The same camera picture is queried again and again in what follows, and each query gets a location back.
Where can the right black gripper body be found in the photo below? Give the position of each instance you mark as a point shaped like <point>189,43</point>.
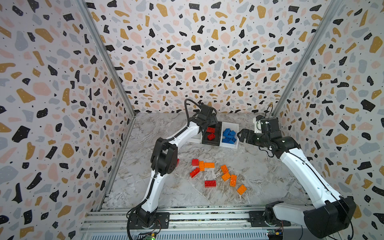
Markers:
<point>250,135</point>

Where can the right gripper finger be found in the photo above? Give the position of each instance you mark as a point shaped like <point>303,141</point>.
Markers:
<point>245,139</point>
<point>245,132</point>

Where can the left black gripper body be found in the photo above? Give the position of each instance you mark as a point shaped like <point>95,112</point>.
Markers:
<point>213,121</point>

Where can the red brick top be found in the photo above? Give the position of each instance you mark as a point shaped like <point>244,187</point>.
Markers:
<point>211,130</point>

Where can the blue long brick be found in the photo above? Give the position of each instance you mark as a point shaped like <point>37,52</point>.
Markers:
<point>227,132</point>
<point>227,140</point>

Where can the red long brick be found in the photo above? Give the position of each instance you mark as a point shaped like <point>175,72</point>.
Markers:
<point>210,184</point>
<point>194,172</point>
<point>211,137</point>

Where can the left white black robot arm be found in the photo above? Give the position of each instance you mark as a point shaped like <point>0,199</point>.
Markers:
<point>165,155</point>

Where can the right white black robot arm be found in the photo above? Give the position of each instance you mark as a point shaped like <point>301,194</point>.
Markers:
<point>328,213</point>

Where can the right white bin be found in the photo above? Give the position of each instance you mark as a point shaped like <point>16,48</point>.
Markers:
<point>233,127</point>

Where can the white bin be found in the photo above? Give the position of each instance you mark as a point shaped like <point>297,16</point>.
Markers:
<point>233,127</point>
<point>195,138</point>

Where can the left white bin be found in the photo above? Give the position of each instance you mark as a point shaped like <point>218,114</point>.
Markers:
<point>195,138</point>

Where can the orange square brick middle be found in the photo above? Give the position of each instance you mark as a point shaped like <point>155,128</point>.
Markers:
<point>226,176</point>

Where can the orange brick vertical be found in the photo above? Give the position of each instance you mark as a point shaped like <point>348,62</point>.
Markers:
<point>201,166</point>

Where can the orange brick horizontal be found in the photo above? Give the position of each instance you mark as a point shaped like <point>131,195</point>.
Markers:
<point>209,165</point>

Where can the orange long brick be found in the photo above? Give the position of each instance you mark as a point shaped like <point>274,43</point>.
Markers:
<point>233,181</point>

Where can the orange brick lowest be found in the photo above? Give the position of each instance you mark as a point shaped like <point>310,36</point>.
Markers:
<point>241,190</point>

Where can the red long brick tilted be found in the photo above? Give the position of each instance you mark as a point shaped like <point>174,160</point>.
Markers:
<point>194,172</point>

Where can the red long brick bottom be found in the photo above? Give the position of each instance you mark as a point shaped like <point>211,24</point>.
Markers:
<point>210,184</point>

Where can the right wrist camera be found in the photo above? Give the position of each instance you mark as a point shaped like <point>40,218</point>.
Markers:
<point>264,125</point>

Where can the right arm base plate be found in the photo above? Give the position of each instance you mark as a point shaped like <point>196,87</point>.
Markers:
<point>258,219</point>

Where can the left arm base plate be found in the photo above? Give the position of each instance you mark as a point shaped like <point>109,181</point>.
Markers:
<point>141,221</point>

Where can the aluminium rail base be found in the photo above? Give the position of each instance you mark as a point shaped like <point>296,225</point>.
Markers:
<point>189,223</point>

